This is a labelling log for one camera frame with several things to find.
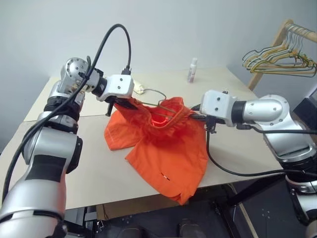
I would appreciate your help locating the wooden clothes rack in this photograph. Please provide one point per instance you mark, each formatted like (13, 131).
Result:
(255, 79)

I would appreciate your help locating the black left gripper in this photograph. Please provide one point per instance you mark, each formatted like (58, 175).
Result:
(109, 110)

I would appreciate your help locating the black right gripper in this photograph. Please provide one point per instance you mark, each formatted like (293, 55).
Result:
(211, 124)

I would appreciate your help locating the dark rounded shape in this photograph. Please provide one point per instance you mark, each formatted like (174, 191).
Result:
(189, 228)
(133, 231)

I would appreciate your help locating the light wooden strip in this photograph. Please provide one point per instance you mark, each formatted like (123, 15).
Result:
(247, 220)

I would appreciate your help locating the white spray bottle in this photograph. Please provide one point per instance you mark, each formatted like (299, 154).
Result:
(192, 72)

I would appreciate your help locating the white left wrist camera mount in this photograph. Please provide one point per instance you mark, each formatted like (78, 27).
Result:
(121, 85)

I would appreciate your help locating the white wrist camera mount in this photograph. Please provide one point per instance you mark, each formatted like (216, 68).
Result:
(121, 85)
(218, 104)

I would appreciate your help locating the flat cardboard sheet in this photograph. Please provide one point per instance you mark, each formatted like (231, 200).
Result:
(138, 208)

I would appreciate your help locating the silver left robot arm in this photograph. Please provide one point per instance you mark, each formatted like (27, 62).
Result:
(49, 143)

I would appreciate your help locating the orange shorts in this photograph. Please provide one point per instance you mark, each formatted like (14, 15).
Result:
(168, 153)

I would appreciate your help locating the cream rolled cloth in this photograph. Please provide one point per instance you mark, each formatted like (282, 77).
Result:
(138, 87)

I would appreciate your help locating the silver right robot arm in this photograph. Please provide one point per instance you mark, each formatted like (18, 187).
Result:
(272, 109)

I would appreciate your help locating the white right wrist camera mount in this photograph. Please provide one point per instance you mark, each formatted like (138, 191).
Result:
(218, 104)

